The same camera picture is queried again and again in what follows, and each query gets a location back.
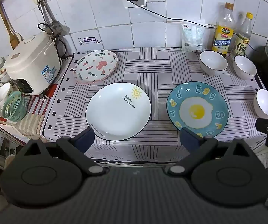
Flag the black rice cooker cable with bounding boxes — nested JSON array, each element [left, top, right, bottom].
[[37, 23, 67, 60]]

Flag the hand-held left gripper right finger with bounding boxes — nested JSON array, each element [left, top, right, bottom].
[[164, 127, 251, 176]]

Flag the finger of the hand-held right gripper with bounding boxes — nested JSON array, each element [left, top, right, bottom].
[[255, 118, 268, 134]]

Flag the blue fried egg plate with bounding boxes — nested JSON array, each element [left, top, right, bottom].
[[167, 82, 229, 139]]

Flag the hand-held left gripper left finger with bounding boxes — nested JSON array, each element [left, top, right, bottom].
[[22, 127, 107, 175]]

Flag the yellow label cooking wine bottle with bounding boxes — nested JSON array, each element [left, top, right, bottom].
[[212, 2, 236, 57]]

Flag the green plastic basket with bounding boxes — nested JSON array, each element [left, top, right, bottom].
[[3, 91, 29, 122]]

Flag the cream rice cooker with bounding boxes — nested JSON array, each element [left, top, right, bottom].
[[4, 32, 63, 96]]

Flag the black wok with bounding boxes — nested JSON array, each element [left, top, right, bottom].
[[245, 45, 268, 98]]

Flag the thin black cable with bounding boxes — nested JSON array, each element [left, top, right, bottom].
[[130, 0, 218, 28]]

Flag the white sun print plate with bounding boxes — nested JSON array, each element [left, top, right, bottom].
[[85, 82, 152, 141]]

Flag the wooden spatula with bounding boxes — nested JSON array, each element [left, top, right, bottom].
[[0, 2, 21, 50]]

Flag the hanging metal ladle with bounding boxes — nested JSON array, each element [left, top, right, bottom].
[[30, 0, 63, 36]]

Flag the white ribbed bowl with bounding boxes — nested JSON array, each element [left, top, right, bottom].
[[253, 89, 268, 119], [233, 55, 258, 80], [199, 50, 228, 76]]

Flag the striped white tablecloth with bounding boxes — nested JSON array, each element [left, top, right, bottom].
[[42, 47, 268, 162]]

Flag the beige striped towel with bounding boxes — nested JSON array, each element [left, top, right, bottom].
[[15, 113, 46, 136]]

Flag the white salt bag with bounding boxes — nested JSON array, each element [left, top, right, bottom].
[[180, 20, 205, 52]]

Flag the clear vinegar bottle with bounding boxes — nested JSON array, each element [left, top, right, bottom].
[[230, 12, 252, 57]]

